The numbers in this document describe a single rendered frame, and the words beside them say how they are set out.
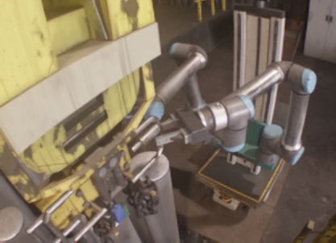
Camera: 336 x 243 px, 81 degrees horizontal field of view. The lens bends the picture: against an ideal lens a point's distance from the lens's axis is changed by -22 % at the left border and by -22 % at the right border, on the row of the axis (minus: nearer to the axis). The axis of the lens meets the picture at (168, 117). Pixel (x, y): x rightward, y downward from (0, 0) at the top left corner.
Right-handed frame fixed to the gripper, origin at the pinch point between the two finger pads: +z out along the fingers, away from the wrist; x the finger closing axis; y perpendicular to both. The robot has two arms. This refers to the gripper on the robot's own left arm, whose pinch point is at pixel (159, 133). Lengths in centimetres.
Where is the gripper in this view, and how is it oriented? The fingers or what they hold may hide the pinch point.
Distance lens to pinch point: 76.3
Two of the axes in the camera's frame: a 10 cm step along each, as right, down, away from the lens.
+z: -9.3, 2.8, -2.2
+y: -0.9, -8.0, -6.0
